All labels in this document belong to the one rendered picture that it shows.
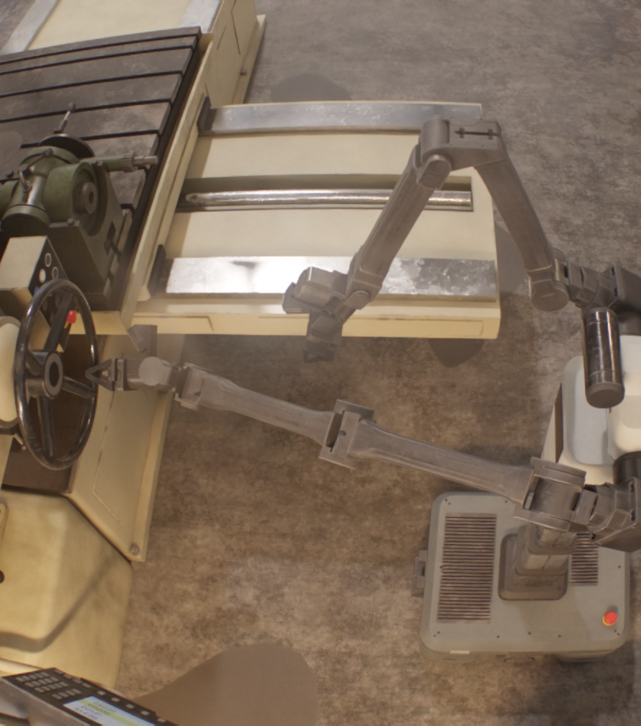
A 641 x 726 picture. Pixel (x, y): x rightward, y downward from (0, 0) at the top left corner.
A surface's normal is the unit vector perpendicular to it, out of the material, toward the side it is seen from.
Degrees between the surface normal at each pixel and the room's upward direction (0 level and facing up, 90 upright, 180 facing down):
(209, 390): 30
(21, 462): 0
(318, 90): 0
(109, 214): 90
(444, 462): 25
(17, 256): 0
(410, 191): 90
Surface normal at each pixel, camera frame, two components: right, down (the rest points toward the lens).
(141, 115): -0.09, -0.55
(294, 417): -0.51, -0.24
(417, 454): -0.32, -0.19
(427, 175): -0.11, 0.84
